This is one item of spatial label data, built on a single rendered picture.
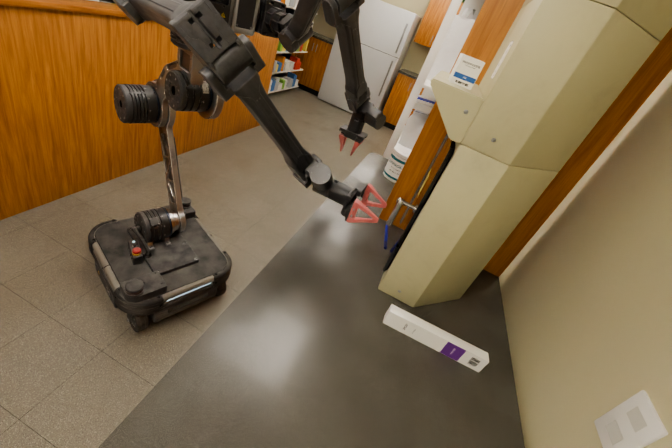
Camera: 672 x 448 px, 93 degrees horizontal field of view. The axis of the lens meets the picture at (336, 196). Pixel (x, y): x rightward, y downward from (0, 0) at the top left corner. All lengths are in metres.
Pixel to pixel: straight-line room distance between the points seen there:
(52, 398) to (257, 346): 1.17
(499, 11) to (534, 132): 0.45
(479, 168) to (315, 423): 0.60
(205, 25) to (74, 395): 1.52
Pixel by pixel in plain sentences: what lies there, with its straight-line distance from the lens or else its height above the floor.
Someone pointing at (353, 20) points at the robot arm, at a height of 1.55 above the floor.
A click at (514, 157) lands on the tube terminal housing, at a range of 0.76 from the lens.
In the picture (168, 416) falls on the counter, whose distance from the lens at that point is 0.69.
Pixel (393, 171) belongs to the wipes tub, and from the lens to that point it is 1.58.
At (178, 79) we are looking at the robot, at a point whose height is 1.19.
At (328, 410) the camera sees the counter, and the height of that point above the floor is 0.94.
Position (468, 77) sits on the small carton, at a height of 1.53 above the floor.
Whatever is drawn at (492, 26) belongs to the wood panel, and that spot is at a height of 1.66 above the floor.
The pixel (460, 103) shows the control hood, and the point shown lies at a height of 1.49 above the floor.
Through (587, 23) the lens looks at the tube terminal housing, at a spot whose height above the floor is 1.68.
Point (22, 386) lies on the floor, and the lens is 1.86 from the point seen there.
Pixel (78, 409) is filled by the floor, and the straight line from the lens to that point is 1.77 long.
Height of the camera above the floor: 1.58
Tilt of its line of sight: 30 degrees down
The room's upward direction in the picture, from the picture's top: 21 degrees clockwise
